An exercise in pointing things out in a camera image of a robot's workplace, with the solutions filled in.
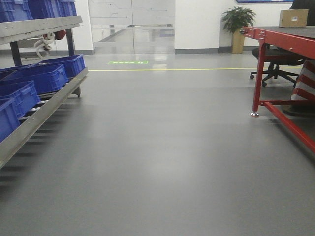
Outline brown cardboard package box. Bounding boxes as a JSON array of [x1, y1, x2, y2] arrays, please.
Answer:
[[279, 9, 309, 27]]

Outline glass double door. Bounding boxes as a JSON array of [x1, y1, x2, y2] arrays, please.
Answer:
[[88, 0, 175, 54]]

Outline blue crate far lower shelf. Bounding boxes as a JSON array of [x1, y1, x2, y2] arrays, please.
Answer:
[[38, 54, 86, 78]]

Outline blue crate shelf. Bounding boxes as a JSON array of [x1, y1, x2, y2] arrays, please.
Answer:
[[38, 54, 86, 78], [0, 64, 69, 94], [28, 0, 77, 19], [0, 98, 20, 142], [0, 0, 32, 23], [0, 81, 40, 118]]

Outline green potted plant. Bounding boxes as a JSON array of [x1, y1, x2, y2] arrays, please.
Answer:
[[222, 7, 256, 54]]

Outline black office chair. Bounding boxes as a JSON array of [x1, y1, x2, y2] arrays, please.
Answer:
[[262, 48, 306, 87]]

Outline blue crate nearest lower shelf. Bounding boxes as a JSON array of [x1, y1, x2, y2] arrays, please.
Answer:
[[0, 98, 20, 142]]

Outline red white striped barrier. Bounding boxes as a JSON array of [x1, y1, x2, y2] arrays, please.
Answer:
[[290, 60, 315, 102]]

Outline blue crate upper shelf right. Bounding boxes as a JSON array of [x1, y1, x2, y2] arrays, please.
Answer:
[[28, 0, 77, 19]]

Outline grey metal roller rack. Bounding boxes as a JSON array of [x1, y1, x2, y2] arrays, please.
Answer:
[[0, 16, 88, 167]]

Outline blue crate upper shelf left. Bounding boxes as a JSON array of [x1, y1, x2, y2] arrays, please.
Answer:
[[0, 0, 32, 23]]

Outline red metal table frame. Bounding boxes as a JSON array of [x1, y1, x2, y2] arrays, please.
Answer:
[[241, 26, 315, 152]]

